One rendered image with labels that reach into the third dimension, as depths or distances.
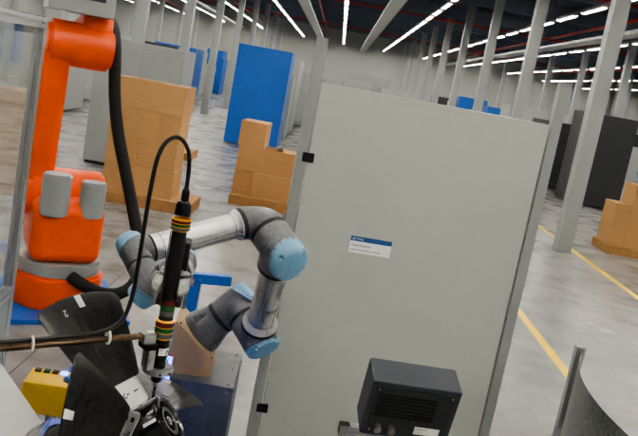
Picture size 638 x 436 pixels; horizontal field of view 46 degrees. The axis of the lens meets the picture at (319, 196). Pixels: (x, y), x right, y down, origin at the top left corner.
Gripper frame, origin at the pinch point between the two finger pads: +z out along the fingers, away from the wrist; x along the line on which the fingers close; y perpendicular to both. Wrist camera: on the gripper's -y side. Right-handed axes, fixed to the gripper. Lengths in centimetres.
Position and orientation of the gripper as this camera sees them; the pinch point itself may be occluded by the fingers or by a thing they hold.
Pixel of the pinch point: (168, 289)
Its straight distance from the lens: 171.7
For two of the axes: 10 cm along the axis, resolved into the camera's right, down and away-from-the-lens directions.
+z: 0.8, 1.7, -9.8
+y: -1.8, 9.7, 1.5
